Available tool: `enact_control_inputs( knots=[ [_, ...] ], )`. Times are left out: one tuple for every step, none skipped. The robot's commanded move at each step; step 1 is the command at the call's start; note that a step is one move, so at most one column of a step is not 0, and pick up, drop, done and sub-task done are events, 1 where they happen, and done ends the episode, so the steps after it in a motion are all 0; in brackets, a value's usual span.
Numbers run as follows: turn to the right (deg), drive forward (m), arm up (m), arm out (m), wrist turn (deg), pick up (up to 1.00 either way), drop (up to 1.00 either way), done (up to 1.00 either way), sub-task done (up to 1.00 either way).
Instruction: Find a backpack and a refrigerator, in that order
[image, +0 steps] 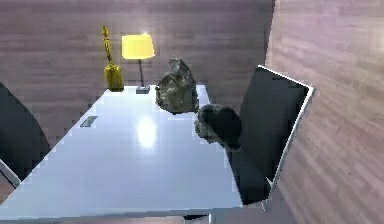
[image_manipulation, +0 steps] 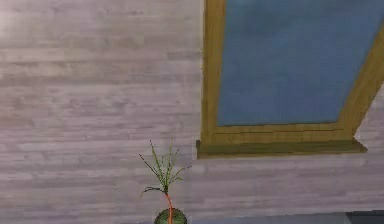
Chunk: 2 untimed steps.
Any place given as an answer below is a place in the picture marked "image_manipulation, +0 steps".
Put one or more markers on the wooden framed window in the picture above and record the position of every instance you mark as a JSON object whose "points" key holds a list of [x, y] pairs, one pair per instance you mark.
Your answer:
{"points": [[283, 66]]}

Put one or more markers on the green house plant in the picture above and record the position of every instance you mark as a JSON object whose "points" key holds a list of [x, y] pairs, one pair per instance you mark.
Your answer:
{"points": [[165, 176]]}

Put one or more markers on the grey blue table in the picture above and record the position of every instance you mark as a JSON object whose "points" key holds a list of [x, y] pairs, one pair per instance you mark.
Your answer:
{"points": [[300, 219]]}

